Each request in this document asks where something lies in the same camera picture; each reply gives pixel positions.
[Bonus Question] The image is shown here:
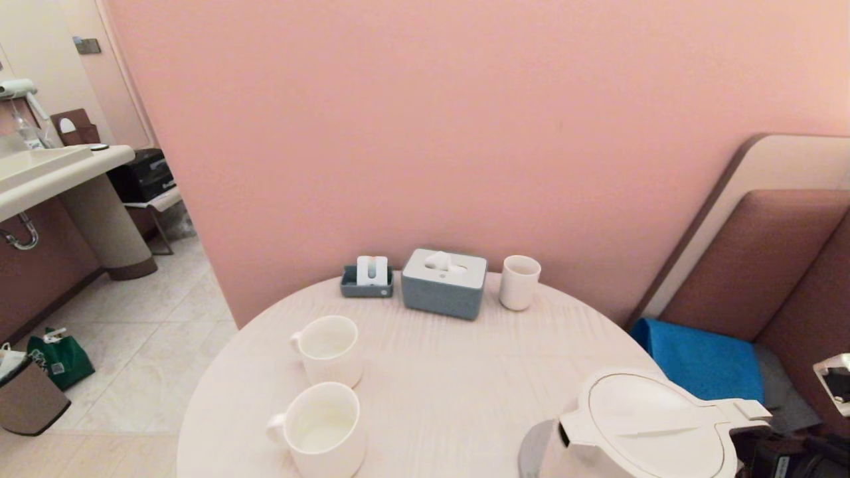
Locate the white electric kettle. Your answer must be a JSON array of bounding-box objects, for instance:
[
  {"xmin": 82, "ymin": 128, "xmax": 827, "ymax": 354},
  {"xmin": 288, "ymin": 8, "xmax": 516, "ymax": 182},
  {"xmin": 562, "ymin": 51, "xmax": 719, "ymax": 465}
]
[{"xmin": 537, "ymin": 368, "xmax": 774, "ymax": 478}]

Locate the clear water bottle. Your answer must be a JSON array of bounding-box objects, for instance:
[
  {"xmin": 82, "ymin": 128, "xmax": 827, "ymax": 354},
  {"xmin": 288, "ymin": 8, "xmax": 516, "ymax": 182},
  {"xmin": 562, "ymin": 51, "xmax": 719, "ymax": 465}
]
[{"xmin": 10, "ymin": 100, "xmax": 47, "ymax": 150}]

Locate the grey folded cloth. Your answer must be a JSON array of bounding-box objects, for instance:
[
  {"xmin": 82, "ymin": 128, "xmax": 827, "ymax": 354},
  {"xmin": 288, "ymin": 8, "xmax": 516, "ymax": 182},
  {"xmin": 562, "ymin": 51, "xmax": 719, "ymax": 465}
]
[{"xmin": 754, "ymin": 342, "xmax": 824, "ymax": 436}]

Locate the blue folded cloth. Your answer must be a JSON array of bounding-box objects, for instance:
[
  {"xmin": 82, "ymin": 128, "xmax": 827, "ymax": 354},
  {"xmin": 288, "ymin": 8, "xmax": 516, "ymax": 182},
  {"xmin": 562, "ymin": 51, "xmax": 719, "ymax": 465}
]
[{"xmin": 631, "ymin": 317, "xmax": 766, "ymax": 404}]

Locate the grey round kettle base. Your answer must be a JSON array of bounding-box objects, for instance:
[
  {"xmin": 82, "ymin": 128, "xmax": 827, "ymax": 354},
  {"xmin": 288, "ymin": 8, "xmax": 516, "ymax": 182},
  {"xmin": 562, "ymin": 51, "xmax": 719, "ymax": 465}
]
[{"xmin": 518, "ymin": 418, "xmax": 565, "ymax": 478}]

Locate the beige headboard panel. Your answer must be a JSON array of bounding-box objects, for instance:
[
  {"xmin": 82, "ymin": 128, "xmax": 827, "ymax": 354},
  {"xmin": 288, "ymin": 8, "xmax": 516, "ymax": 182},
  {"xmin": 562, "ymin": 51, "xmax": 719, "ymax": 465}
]
[{"xmin": 628, "ymin": 133, "xmax": 850, "ymax": 326}]

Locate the blue-grey tissue box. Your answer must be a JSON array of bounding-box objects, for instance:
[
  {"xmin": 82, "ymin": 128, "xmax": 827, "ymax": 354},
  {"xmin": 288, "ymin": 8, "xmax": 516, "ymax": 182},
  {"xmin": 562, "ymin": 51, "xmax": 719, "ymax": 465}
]
[{"xmin": 401, "ymin": 248, "xmax": 488, "ymax": 321}]

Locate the white tissue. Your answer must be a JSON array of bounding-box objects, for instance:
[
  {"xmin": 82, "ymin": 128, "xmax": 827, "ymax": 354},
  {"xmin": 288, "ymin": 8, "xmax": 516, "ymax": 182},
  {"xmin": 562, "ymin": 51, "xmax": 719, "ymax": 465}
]
[{"xmin": 424, "ymin": 251, "xmax": 469, "ymax": 273}]

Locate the small blue-grey tray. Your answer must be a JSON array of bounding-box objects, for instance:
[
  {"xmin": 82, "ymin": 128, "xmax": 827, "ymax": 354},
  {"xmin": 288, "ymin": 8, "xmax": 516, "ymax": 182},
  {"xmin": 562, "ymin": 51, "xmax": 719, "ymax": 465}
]
[{"xmin": 340, "ymin": 265, "xmax": 394, "ymax": 299}]

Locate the white tea sachet pack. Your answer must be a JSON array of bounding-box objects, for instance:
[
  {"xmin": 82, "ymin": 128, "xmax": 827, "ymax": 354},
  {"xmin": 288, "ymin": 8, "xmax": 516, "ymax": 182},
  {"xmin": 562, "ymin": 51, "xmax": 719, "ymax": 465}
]
[{"xmin": 357, "ymin": 256, "xmax": 390, "ymax": 287}]

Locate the white ribbed mug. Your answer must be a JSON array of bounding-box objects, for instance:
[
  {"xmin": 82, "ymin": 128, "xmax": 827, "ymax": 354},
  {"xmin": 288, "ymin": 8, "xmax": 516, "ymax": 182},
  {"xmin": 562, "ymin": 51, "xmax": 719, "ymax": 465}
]
[
  {"xmin": 266, "ymin": 382, "xmax": 367, "ymax": 478},
  {"xmin": 290, "ymin": 315, "xmax": 364, "ymax": 389}
]

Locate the clear plastic bag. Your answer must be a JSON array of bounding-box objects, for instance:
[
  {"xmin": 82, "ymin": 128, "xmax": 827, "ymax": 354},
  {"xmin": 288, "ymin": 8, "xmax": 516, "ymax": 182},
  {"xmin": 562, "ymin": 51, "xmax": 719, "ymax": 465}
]
[{"xmin": 156, "ymin": 199, "xmax": 197, "ymax": 241}]

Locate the small white side table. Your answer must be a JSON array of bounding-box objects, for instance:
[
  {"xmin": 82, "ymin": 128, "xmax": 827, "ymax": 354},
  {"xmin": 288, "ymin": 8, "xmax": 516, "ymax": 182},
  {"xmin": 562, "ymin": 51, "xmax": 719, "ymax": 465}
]
[{"xmin": 123, "ymin": 186, "xmax": 183, "ymax": 256}]

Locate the black box device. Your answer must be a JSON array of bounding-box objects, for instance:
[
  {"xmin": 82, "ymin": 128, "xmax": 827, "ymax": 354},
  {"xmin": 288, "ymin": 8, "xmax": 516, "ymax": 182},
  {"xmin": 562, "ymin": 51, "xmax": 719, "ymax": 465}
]
[{"xmin": 106, "ymin": 147, "xmax": 176, "ymax": 203}]

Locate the green shopping bag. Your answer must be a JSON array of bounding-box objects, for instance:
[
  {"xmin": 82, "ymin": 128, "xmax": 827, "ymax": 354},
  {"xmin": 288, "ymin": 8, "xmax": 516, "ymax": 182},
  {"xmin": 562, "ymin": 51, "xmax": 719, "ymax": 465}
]
[{"xmin": 27, "ymin": 327, "xmax": 96, "ymax": 391}]

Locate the brown waste bin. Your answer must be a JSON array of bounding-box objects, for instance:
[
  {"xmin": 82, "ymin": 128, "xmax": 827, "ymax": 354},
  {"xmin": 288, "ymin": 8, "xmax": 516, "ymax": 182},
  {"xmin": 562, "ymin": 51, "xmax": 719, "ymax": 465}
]
[{"xmin": 0, "ymin": 342, "xmax": 72, "ymax": 436}]

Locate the brown tissue holder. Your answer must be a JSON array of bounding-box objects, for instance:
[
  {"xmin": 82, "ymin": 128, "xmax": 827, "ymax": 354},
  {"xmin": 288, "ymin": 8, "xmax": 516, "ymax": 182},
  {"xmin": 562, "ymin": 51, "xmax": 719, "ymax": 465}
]
[{"xmin": 50, "ymin": 108, "xmax": 102, "ymax": 147}]

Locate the chrome drain pipe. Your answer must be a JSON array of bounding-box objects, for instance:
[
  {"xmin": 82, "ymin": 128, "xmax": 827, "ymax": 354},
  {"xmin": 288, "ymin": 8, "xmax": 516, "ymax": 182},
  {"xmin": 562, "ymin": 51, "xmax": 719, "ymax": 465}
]
[{"xmin": 0, "ymin": 211, "xmax": 39, "ymax": 252}]

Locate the white sink counter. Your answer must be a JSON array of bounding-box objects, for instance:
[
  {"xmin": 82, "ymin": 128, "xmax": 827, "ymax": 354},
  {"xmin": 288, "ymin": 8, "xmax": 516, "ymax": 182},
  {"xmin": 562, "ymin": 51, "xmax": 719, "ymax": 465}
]
[{"xmin": 0, "ymin": 143, "xmax": 135, "ymax": 223}]

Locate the white hair dryer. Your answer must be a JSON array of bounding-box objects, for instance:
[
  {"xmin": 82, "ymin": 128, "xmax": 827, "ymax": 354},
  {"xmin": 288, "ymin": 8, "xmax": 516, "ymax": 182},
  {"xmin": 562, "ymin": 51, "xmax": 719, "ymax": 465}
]
[{"xmin": 0, "ymin": 78, "xmax": 50, "ymax": 120}]

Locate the white container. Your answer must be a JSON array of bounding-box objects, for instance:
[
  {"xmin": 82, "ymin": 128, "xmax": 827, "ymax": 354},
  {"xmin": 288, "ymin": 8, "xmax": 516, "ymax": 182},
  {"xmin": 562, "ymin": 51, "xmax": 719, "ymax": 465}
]
[{"xmin": 499, "ymin": 255, "xmax": 543, "ymax": 312}]

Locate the beige sink pedestal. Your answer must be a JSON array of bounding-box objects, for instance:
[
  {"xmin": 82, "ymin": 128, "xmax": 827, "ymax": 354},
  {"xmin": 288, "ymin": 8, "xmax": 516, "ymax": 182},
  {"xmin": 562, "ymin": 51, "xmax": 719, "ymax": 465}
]
[{"xmin": 58, "ymin": 174, "xmax": 159, "ymax": 281}]

